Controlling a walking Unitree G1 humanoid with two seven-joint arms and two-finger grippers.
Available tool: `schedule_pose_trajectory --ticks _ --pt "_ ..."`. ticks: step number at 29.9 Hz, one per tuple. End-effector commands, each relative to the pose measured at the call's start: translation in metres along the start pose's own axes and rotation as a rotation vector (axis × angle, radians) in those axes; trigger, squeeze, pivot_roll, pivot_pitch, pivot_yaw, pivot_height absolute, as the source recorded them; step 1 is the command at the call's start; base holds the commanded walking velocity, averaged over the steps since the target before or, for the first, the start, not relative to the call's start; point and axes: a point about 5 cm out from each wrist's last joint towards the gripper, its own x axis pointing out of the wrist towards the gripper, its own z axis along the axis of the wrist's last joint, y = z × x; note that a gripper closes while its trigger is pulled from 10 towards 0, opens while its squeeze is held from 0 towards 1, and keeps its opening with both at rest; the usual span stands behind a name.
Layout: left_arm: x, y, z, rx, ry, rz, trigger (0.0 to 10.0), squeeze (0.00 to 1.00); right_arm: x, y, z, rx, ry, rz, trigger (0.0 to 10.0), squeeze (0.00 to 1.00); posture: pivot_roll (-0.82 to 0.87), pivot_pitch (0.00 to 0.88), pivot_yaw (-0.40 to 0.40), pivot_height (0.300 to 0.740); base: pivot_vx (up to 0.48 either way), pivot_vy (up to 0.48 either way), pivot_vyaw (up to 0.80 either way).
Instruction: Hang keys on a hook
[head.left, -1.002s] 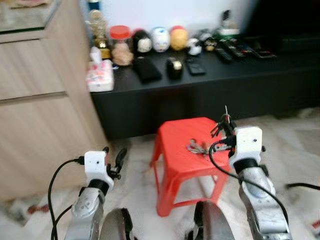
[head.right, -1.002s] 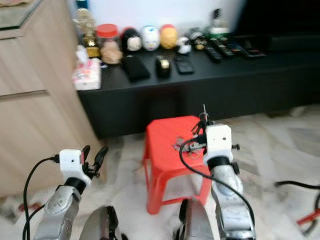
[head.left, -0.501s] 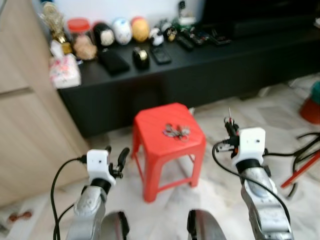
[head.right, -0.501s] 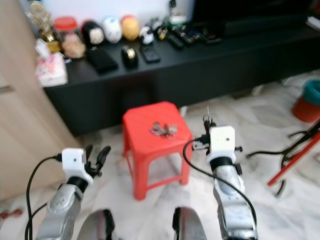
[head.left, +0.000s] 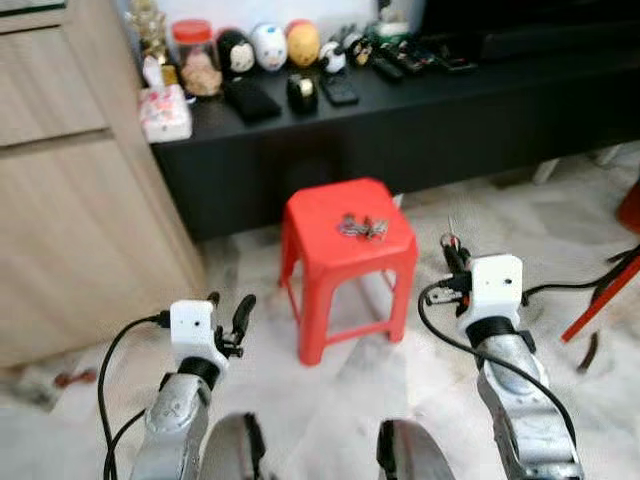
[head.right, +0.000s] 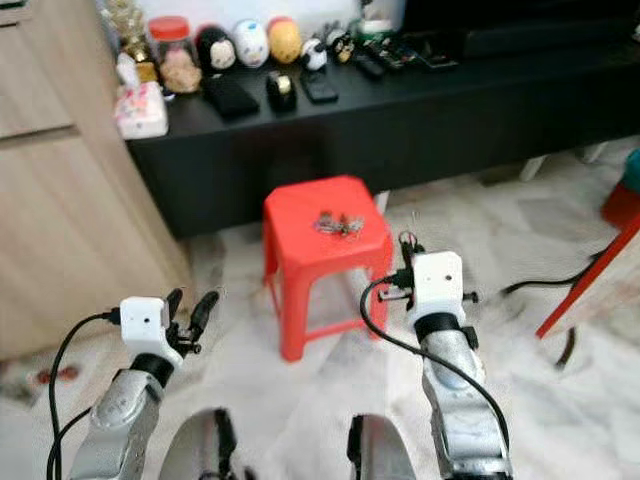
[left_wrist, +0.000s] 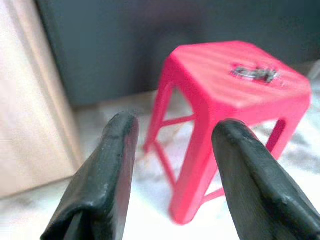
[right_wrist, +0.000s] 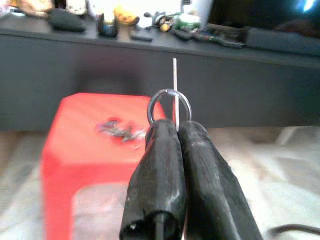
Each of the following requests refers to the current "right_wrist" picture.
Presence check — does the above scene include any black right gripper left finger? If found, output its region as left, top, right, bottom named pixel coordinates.
left=119, top=119, right=187, bottom=240

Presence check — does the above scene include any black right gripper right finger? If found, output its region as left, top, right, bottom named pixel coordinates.
left=178, top=120, right=264, bottom=240

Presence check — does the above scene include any silver key bunch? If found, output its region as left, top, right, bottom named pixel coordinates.
left=146, top=57, right=193, bottom=133
left=95, top=119, right=149, bottom=151

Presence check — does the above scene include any red plastic stool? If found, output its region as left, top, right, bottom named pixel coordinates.
left=39, top=92, right=167, bottom=240

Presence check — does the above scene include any black TV console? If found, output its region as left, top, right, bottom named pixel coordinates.
left=0, top=21, right=320, bottom=132

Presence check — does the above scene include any black remote control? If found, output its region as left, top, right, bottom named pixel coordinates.
left=130, top=33, right=154, bottom=42

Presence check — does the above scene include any black phone holder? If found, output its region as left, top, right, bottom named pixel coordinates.
left=97, top=13, right=120, bottom=38

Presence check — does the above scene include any green and white toy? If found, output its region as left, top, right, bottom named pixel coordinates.
left=171, top=11, right=201, bottom=31

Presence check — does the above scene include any yellow plush toy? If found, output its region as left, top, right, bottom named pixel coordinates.
left=113, top=6, right=140, bottom=26

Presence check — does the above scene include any black soundbar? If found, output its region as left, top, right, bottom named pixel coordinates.
left=245, top=27, right=320, bottom=58

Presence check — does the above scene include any black crumpled cloth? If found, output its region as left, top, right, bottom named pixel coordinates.
left=46, top=8, right=87, bottom=33

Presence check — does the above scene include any black television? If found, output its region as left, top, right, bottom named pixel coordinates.
left=206, top=0, right=320, bottom=39

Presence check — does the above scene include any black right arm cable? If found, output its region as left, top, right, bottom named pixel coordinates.
left=269, top=223, right=320, bottom=239

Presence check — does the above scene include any black patterned strap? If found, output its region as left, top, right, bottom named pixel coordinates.
left=171, top=26, right=246, bottom=49

